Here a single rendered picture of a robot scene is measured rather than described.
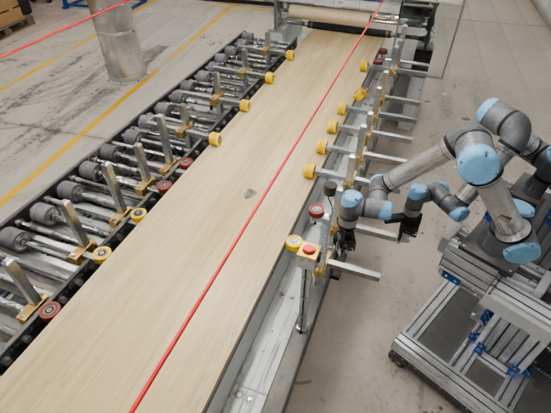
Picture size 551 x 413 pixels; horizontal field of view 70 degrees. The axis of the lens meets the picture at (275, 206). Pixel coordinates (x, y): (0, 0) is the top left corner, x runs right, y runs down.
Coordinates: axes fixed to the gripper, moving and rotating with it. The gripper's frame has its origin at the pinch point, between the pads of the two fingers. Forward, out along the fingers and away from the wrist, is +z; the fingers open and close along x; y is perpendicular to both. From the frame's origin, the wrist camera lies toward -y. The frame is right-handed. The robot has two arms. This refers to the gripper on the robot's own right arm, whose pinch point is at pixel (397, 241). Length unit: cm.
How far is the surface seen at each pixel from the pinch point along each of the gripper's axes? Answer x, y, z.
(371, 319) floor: 7, -1, 83
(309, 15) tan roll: 250, -124, -22
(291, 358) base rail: -70, -31, 13
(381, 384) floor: -33, 13, 83
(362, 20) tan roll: 250, -72, -22
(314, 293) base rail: -35.8, -31.3, 12.6
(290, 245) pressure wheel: -28, -46, -8
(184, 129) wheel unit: 33, -138, -14
